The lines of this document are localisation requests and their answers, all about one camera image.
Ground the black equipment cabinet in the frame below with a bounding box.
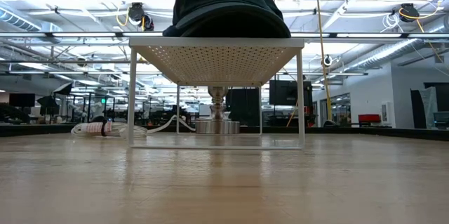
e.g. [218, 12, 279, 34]
[226, 88, 262, 127]

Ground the white perforated metal rack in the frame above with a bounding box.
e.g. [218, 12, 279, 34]
[126, 37, 305, 151]

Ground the black monitor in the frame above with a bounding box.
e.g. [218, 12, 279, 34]
[269, 79, 314, 106]

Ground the red box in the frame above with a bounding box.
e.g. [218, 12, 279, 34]
[358, 114, 382, 124]

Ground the black standing panel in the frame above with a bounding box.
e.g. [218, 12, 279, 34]
[410, 82, 449, 129]

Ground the yellow hanging cable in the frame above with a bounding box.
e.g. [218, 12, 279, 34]
[313, 0, 333, 121]

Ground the black ceiling cable reel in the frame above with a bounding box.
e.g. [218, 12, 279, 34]
[126, 1, 155, 32]
[398, 2, 421, 24]

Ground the white coiled lamp cord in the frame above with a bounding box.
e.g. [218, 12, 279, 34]
[70, 113, 197, 140]

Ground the silver ventilation duct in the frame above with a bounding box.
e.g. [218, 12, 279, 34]
[345, 36, 449, 74]

